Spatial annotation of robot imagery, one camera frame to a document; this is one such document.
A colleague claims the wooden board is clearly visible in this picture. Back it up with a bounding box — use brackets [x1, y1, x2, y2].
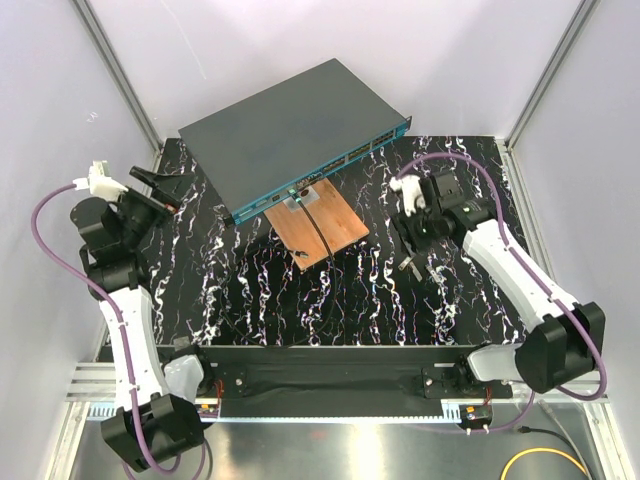
[264, 179, 369, 271]

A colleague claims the dark grey network switch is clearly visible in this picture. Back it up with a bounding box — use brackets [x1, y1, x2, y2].
[179, 59, 412, 224]

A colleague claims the white slotted cable duct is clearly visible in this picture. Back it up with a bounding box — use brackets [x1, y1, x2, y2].
[87, 399, 464, 426]

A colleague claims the silver SFP module plug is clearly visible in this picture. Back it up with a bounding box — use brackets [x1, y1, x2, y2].
[425, 265, 445, 284]
[399, 256, 423, 282]

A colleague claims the yellow cable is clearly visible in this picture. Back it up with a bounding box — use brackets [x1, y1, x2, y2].
[501, 448, 591, 480]

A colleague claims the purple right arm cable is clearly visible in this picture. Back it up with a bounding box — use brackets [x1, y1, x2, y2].
[399, 152, 609, 436]

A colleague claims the black power cable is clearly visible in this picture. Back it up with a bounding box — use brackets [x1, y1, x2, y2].
[517, 424, 596, 480]

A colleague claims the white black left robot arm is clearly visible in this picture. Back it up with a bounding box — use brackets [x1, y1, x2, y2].
[70, 161, 216, 475]

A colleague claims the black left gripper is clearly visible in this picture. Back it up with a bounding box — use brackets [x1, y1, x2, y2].
[115, 166, 197, 248]

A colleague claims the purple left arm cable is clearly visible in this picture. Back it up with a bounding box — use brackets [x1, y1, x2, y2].
[30, 183, 209, 475]

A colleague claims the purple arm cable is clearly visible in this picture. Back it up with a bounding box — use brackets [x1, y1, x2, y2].
[399, 152, 609, 436]
[30, 183, 209, 475]

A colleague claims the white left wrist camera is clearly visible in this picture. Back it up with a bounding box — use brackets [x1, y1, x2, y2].
[73, 161, 128, 202]

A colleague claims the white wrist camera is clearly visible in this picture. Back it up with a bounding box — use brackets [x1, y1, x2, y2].
[389, 174, 426, 217]
[73, 161, 128, 202]

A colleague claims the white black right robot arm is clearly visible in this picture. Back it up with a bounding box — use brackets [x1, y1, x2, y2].
[390, 174, 605, 397]

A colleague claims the grey cable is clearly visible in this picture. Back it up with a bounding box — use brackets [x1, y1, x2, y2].
[542, 399, 601, 480]

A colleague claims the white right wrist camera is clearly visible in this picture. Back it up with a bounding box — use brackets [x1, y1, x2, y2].
[389, 174, 426, 217]

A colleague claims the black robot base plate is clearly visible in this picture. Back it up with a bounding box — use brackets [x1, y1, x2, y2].
[132, 344, 526, 419]

